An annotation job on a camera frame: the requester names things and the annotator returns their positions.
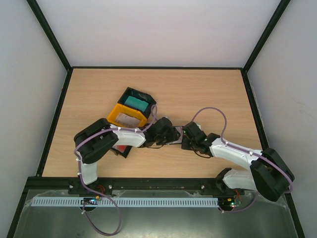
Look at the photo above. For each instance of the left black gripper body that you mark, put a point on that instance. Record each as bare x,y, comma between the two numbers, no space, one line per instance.
161,140

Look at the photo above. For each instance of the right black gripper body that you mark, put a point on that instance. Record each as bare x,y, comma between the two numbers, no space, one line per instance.
187,136

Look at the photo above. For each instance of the black leather card holder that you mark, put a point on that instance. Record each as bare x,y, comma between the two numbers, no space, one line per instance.
174,135

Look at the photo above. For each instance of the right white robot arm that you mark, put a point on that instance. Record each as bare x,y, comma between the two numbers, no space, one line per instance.
264,171

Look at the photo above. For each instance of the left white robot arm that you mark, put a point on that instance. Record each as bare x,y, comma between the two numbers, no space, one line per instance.
92,143

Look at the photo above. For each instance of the black bin with teal cards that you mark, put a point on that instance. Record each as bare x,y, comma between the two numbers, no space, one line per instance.
140,95

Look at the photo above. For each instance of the teal card stack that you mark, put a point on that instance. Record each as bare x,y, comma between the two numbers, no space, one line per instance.
136,103

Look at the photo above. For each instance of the black bin with red cards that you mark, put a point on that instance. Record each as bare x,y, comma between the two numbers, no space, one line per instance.
124,154

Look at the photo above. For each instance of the white pink card stack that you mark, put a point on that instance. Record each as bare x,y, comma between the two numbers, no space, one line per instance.
127,121

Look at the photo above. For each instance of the red white card stack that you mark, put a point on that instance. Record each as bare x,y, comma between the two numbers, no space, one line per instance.
121,148

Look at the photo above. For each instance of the yellow bin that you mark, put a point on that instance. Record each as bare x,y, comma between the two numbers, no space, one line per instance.
119,108

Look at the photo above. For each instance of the black front rail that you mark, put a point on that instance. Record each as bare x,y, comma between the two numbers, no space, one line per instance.
204,186

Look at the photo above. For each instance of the white slotted cable duct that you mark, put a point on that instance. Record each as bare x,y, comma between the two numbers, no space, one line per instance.
125,202

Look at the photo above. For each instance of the black aluminium frame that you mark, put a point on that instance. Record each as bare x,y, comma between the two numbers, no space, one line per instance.
69,69

